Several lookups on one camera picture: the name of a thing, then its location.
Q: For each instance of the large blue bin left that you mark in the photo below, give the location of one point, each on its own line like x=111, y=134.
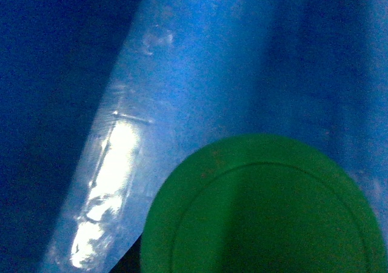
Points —
x=102, y=99

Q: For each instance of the green mushroom push button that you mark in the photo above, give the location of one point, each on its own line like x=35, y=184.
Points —
x=261, y=203

